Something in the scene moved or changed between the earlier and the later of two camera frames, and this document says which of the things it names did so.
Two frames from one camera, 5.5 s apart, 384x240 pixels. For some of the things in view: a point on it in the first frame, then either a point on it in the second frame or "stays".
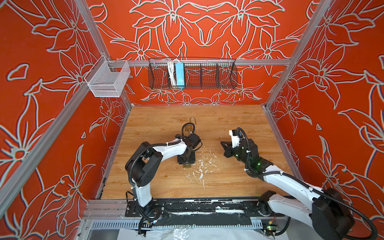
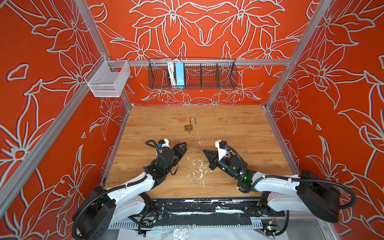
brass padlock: (189, 127) stays
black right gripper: (228, 150) -> (214, 155)
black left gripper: (192, 161) -> (176, 145)
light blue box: (180, 74) stays
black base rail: (199, 212) stays
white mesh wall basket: (107, 78) stays
